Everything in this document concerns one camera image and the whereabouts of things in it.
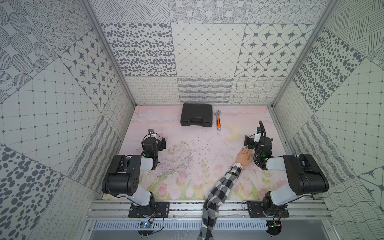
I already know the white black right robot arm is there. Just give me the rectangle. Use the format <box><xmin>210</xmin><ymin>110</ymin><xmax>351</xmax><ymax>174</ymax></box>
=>
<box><xmin>244</xmin><ymin>121</ymin><xmax>329</xmax><ymax>217</ymax></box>

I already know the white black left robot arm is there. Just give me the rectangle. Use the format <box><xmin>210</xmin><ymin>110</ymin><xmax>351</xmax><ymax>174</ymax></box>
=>
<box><xmin>102</xmin><ymin>129</ymin><xmax>170</xmax><ymax>218</ymax></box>

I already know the black white checkered sleeve forearm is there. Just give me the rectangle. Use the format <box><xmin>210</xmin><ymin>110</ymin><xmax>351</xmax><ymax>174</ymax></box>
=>
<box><xmin>198</xmin><ymin>166</ymin><xmax>242</xmax><ymax>240</ymax></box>

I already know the mannequin hand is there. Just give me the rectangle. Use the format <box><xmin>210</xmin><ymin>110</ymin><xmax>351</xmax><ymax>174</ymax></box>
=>
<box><xmin>235</xmin><ymin>147</ymin><xmax>253</xmax><ymax>167</ymax></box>

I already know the black plastic tool case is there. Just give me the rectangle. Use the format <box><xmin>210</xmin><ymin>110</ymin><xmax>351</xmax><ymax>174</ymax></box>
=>
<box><xmin>180</xmin><ymin>103</ymin><xmax>213</xmax><ymax>128</ymax></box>

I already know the left green circuit board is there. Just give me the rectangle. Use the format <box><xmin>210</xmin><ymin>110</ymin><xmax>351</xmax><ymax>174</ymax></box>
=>
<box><xmin>138</xmin><ymin>221</ymin><xmax>154</xmax><ymax>237</ymax></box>

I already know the orange handled adjustable wrench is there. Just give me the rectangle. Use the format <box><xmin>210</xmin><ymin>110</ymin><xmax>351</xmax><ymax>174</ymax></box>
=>
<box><xmin>215</xmin><ymin>110</ymin><xmax>221</xmax><ymax>131</ymax></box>

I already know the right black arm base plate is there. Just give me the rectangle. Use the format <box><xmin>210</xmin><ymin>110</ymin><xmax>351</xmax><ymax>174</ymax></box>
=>
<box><xmin>245</xmin><ymin>201</ymin><xmax>290</xmax><ymax>218</ymax></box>

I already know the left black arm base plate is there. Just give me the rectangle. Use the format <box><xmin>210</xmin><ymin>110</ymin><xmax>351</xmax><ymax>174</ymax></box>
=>
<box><xmin>129</xmin><ymin>201</ymin><xmax>170</xmax><ymax>219</ymax></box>

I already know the aluminium mounting rail frame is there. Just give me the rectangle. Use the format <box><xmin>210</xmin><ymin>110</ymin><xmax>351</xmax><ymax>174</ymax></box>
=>
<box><xmin>85</xmin><ymin>199</ymin><xmax>332</xmax><ymax>221</ymax></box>

